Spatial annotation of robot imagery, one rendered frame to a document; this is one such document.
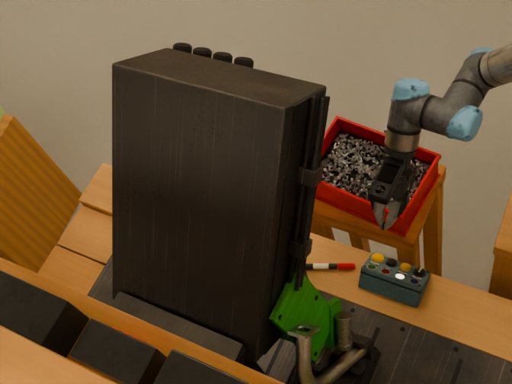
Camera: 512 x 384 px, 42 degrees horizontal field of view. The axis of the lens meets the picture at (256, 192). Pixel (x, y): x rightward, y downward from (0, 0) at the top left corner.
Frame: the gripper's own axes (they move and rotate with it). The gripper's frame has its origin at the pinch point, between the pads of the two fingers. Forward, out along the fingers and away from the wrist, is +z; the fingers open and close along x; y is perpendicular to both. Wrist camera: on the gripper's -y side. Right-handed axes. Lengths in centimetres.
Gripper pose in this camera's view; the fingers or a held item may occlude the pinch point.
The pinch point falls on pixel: (383, 226)
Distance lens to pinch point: 162.8
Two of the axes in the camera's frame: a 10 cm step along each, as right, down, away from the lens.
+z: -0.7, 8.8, 4.7
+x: -8.7, -2.8, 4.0
